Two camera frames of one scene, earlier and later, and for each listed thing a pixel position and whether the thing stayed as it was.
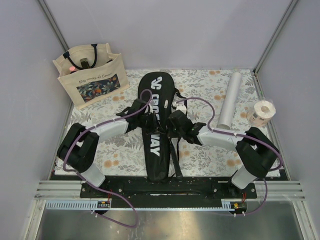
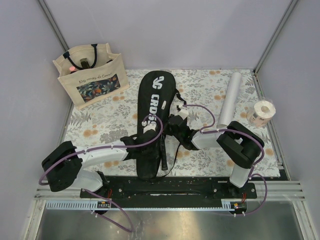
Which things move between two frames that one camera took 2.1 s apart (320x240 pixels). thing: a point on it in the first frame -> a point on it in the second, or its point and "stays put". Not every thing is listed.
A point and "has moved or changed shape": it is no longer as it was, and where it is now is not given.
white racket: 175,159 -> 164,157
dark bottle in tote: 84,63 stays put
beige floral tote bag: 90,73 stays put
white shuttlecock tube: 224,122 stays put
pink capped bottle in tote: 72,68 stays put
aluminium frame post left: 44,8 stays put
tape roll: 261,113 stays put
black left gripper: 155,127 -> 154,155
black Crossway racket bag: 156,92 has moved or changed shape
